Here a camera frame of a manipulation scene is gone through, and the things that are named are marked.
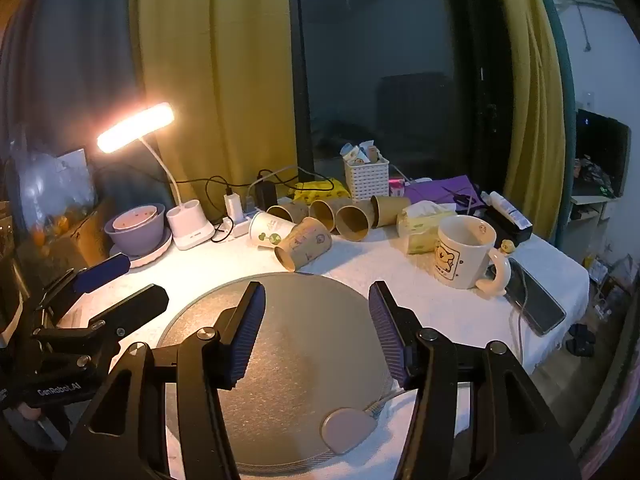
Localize white desk lamp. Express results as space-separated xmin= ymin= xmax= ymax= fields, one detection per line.
xmin=96 ymin=102 xmax=216 ymax=251

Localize yellow curtain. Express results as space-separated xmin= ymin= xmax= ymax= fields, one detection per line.
xmin=491 ymin=0 xmax=567 ymax=222
xmin=129 ymin=0 xmax=302 ymax=212

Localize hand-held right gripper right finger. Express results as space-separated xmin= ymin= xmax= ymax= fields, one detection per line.
xmin=368 ymin=280 xmax=583 ymax=480

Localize purple folder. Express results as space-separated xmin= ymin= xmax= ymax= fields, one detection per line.
xmin=402 ymin=174 xmax=489 ymax=211

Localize white printed paper cup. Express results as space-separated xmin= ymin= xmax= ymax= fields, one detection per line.
xmin=248 ymin=210 xmax=297 ymax=249

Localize black cable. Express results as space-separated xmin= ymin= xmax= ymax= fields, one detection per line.
xmin=172 ymin=166 xmax=334 ymax=202

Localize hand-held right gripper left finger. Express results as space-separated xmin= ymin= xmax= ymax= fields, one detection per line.
xmin=52 ymin=281 xmax=267 ymax=480

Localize white tube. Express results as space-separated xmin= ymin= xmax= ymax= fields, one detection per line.
xmin=487 ymin=190 xmax=532 ymax=230

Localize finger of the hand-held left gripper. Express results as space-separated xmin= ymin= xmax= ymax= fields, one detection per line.
xmin=34 ymin=253 xmax=132 ymax=322
xmin=31 ymin=284 xmax=170 ymax=357

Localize plain brown paper cup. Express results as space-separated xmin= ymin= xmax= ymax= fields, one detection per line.
xmin=334 ymin=200 xmax=376 ymax=241
xmin=369 ymin=194 xmax=412 ymax=229
xmin=266 ymin=202 xmax=311 ymax=224
xmin=308 ymin=199 xmax=346 ymax=234

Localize grey round mat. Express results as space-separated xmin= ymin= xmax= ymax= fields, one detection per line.
xmin=156 ymin=272 xmax=396 ymax=479

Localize yellow snack packet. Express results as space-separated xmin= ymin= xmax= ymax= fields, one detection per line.
xmin=292 ymin=179 xmax=351 ymax=204

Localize white round plate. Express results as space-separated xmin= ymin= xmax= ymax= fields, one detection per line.
xmin=109 ymin=227 xmax=174 ymax=267

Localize black power adapter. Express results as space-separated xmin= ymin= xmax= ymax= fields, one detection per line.
xmin=255 ymin=180 xmax=277 ymax=209

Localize black smartphone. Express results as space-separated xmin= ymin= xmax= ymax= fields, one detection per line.
xmin=487 ymin=257 xmax=567 ymax=337

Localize clear plastic bag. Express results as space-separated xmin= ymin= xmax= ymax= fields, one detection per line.
xmin=9 ymin=125 xmax=99 ymax=242

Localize purple bowl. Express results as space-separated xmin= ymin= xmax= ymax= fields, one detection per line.
xmin=104 ymin=203 xmax=166 ymax=257

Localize sachets bundle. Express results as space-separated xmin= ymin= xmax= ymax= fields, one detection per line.
xmin=340 ymin=140 xmax=384 ymax=165

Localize pink mat controller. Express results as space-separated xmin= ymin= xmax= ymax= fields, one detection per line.
xmin=320 ymin=407 xmax=377 ymax=456

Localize white phone cable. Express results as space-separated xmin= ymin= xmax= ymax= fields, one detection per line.
xmin=509 ymin=259 xmax=532 ymax=362

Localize white bear mug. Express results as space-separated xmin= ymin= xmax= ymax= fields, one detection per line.
xmin=437 ymin=214 xmax=514 ymax=296

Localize tissue pack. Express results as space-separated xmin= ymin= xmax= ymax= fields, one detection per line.
xmin=397 ymin=200 xmax=459 ymax=255

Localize white woven basket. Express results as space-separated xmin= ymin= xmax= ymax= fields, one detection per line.
xmin=343 ymin=152 xmax=390 ymax=205

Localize brown printed paper cup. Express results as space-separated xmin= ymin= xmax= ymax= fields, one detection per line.
xmin=273 ymin=217 xmax=334 ymax=274

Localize black rectangular box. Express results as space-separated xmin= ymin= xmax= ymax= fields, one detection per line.
xmin=482 ymin=204 xmax=534 ymax=244

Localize white power strip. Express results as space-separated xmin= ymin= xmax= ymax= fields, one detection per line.
xmin=212 ymin=207 xmax=264 ymax=244

